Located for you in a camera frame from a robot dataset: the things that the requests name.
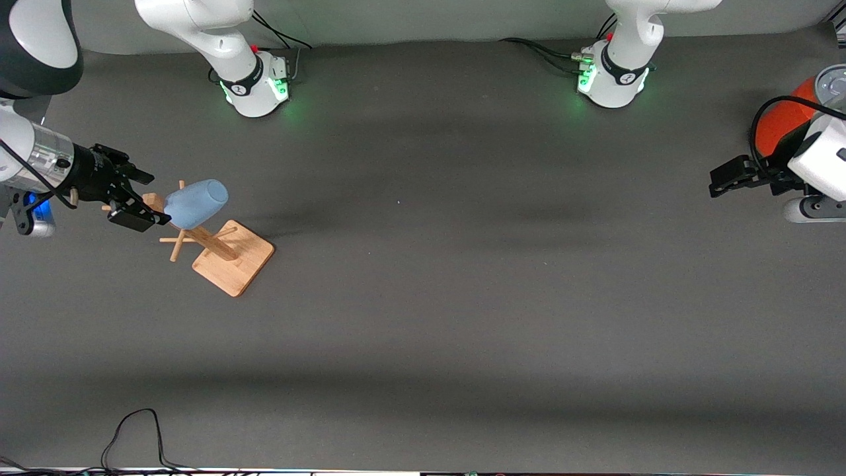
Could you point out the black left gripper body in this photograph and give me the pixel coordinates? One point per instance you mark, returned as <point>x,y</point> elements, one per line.
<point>767,174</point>

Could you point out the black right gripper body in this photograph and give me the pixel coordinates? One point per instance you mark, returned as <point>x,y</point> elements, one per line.
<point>88,174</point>

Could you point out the light blue plastic cup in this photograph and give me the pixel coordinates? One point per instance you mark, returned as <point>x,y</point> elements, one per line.
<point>195,203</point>

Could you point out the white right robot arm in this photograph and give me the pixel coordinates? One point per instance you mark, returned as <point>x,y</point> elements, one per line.
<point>218,33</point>

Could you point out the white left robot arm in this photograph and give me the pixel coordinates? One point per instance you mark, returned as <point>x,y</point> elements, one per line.
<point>628,66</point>

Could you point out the wooden cup rack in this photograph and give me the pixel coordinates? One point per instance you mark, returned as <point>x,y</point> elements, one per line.
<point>234,261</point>

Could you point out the orange can with grey lid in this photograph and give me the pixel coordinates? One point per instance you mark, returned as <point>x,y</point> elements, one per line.
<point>783,129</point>

